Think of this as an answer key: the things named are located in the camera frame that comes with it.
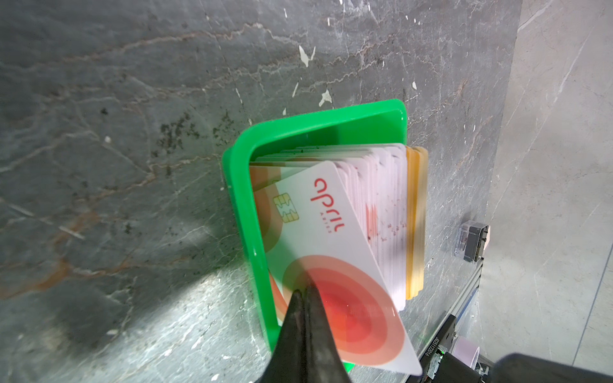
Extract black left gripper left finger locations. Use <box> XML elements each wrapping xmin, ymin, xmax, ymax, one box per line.
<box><xmin>258</xmin><ymin>290</ymin><xmax>304</xmax><ymax>383</ymax></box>

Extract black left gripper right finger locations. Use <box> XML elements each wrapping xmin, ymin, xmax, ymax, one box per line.
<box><xmin>304</xmin><ymin>285</ymin><xmax>351</xmax><ymax>382</ymax></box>

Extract green plastic card bin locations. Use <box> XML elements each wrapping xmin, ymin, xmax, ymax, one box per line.
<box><xmin>223</xmin><ymin>99</ymin><xmax>408</xmax><ymax>349</ymax></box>

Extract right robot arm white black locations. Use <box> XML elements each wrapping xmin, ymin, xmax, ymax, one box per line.
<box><xmin>407</xmin><ymin>314</ymin><xmax>612</xmax><ymax>382</ymax></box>

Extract stack of cards in bin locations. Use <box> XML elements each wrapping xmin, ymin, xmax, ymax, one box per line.
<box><xmin>248</xmin><ymin>142</ymin><xmax>429</xmax><ymax>312</ymax></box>

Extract small black pink object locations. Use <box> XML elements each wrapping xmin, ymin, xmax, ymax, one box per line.
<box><xmin>454</xmin><ymin>220</ymin><xmax>489</xmax><ymax>263</ymax></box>

